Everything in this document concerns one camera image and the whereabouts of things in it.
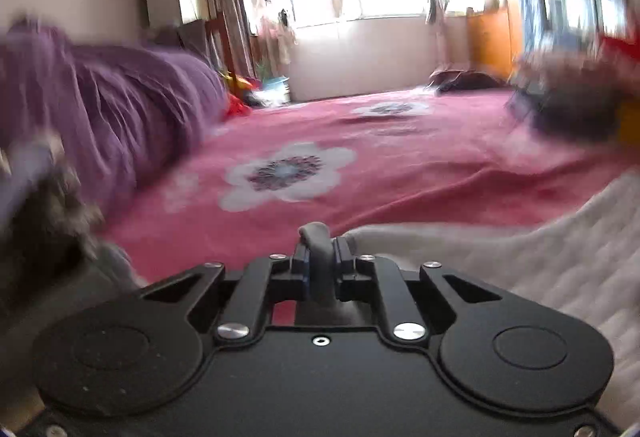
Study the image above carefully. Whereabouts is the white plastic bin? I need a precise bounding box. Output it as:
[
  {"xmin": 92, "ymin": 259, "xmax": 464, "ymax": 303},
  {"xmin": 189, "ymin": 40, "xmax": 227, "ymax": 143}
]
[{"xmin": 256, "ymin": 76, "xmax": 291, "ymax": 108}]

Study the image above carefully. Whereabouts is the orange wooden cabinet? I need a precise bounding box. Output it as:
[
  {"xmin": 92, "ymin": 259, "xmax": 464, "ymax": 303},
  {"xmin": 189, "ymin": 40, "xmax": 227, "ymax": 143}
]
[{"xmin": 466, "ymin": 7, "xmax": 523, "ymax": 79}]

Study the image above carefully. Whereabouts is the red green knitted sweater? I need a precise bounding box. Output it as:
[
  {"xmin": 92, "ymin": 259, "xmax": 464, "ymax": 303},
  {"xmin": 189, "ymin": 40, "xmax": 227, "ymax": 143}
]
[{"xmin": 599, "ymin": 35, "xmax": 639, "ymax": 86}]

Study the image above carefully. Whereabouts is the purple duvet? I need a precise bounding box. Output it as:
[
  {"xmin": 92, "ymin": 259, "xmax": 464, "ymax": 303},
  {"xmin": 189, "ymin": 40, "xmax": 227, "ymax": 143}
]
[{"xmin": 1, "ymin": 20, "xmax": 229, "ymax": 216}]

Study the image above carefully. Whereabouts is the dark brown garment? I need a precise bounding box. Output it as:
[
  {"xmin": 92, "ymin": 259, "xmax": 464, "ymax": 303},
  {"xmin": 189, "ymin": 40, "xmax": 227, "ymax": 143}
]
[{"xmin": 428, "ymin": 69, "xmax": 506, "ymax": 95}]

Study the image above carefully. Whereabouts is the wooden chair with clothes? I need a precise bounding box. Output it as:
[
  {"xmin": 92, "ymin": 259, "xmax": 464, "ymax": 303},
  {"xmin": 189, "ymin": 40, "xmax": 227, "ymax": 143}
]
[{"xmin": 150, "ymin": 12, "xmax": 236, "ymax": 84}]

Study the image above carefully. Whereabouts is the white quilted garment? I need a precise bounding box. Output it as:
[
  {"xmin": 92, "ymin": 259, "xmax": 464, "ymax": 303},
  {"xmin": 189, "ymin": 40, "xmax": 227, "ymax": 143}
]
[{"xmin": 346, "ymin": 172, "xmax": 639, "ymax": 427}]

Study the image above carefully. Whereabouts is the red cloth beside duvet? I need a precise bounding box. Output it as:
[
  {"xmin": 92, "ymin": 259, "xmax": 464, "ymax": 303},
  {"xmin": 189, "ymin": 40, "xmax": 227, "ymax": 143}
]
[{"xmin": 224, "ymin": 94, "xmax": 253, "ymax": 121}]

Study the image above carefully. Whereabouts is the pink grey folded clothes stack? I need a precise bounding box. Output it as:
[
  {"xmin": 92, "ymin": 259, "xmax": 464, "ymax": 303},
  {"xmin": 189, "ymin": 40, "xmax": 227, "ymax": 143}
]
[{"xmin": 506, "ymin": 50, "xmax": 623, "ymax": 142}]

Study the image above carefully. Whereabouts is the left folded clothes stack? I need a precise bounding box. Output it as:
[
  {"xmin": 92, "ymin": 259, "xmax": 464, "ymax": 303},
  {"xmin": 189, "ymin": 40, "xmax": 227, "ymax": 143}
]
[{"xmin": 1, "ymin": 133, "xmax": 139, "ymax": 373}]

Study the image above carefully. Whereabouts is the pink floral bed blanket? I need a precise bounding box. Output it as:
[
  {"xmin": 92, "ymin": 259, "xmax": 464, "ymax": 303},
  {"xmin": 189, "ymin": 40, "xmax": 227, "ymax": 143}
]
[{"xmin": 104, "ymin": 88, "xmax": 639, "ymax": 282}]

